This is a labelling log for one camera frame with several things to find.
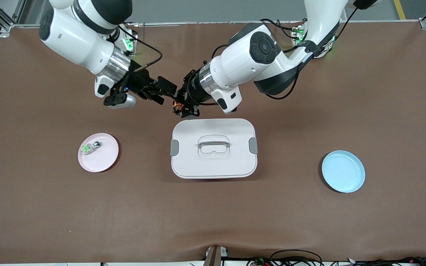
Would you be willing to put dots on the brown table mat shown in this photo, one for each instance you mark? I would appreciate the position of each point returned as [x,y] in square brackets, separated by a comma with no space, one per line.
[213,214]

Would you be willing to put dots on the grey box latch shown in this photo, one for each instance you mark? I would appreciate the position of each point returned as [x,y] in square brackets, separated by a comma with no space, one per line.
[174,147]
[253,145]

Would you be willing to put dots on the orange and black push-button switch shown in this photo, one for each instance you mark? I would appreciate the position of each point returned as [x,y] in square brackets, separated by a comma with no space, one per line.
[178,106]

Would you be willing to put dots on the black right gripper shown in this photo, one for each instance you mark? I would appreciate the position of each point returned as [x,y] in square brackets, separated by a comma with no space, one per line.
[139,82]

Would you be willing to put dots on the light blue round plate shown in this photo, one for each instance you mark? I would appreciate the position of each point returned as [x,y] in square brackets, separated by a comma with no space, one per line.
[343,171]

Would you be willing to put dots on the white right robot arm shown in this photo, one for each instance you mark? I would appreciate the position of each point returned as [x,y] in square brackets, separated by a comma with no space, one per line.
[76,40]

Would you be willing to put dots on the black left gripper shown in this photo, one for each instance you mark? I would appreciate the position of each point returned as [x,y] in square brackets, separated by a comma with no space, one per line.
[192,89]

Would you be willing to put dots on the green and white push-button switch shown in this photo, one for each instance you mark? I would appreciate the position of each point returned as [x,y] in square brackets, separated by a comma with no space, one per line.
[90,147]

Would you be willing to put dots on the pink round plate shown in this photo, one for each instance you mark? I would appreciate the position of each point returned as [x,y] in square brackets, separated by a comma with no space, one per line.
[102,160]

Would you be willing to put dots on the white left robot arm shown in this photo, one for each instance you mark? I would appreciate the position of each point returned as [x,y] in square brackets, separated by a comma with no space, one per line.
[242,62]

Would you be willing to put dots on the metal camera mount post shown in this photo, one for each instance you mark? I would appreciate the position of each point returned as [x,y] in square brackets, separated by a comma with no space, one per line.
[213,256]

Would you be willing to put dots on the white lidded storage box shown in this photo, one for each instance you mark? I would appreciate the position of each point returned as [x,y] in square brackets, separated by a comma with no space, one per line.
[213,166]

